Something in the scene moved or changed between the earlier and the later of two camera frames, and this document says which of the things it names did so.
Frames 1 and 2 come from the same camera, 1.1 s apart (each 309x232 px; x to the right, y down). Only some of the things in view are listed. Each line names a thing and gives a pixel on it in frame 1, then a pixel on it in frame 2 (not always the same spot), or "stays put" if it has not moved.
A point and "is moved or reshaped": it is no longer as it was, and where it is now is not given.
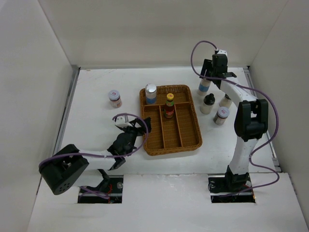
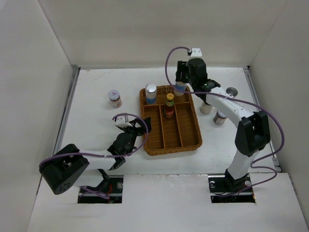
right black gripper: (207, 65) to (182, 68)
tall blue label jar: (203, 87) is moved or reshaped
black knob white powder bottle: (206, 107) stays put
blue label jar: (150, 91) stays put
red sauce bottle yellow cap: (169, 110) stays put
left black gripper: (140, 131) stays put
